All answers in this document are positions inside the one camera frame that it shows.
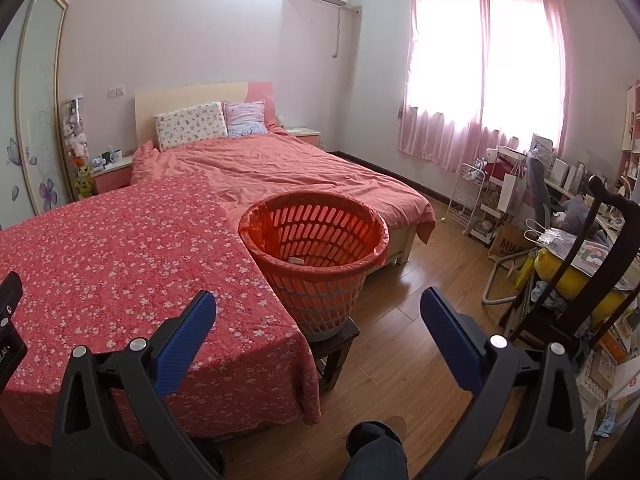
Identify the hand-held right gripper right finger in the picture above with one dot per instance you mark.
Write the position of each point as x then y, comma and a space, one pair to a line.
445, 340

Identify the orange plastic laundry basket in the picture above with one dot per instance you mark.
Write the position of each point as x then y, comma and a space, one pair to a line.
320, 280

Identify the dark wooden stool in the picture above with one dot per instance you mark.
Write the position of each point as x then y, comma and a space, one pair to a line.
335, 355

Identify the pink white nightstand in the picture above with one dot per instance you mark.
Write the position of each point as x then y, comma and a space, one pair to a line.
305, 136
112, 177

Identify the beige pink headboard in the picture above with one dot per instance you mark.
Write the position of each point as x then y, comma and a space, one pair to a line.
190, 95

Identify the cardboard box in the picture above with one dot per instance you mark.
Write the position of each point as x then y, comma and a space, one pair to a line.
507, 242

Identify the flower print sliding wardrobe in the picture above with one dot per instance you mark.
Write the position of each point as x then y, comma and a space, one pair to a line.
30, 110

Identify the grey office chair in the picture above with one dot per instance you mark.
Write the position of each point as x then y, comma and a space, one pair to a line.
537, 185

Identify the pink striped pillow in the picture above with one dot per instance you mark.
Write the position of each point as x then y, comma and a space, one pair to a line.
245, 117

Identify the white paper bag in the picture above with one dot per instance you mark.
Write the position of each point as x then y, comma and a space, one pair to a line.
510, 187

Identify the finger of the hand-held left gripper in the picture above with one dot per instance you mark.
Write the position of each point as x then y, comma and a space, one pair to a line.
11, 292

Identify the wall switch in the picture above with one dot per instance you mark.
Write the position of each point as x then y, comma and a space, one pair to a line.
115, 92

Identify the bed with salmon duvet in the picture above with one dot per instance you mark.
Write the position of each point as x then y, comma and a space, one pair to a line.
300, 170

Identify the pink white bookshelf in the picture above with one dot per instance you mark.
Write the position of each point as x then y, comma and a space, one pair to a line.
631, 130

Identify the dark wooden chair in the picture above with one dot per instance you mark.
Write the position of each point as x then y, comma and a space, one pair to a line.
607, 260

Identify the pink curtain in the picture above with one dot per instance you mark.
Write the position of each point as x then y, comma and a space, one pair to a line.
450, 130

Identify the person's leg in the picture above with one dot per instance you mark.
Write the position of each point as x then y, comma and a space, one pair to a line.
372, 455

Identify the plush toy display column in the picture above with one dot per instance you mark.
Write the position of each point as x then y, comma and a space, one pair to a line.
77, 145

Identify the white plastic bag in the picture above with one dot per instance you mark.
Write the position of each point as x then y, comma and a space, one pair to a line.
557, 237

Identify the white mug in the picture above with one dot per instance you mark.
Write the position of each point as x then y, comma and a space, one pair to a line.
114, 156

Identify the red floral tablecloth table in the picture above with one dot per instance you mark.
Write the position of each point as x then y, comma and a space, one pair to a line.
125, 270

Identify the white tube frame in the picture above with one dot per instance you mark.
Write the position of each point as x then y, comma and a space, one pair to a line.
492, 280

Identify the floral print pillow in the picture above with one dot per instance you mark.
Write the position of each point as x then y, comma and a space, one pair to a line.
190, 127

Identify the wooden bed frame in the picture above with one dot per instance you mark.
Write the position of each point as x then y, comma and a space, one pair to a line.
400, 245

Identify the yellow cushion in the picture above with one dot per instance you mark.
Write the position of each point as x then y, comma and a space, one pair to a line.
555, 272

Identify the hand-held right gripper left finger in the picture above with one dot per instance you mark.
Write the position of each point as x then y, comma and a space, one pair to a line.
187, 342

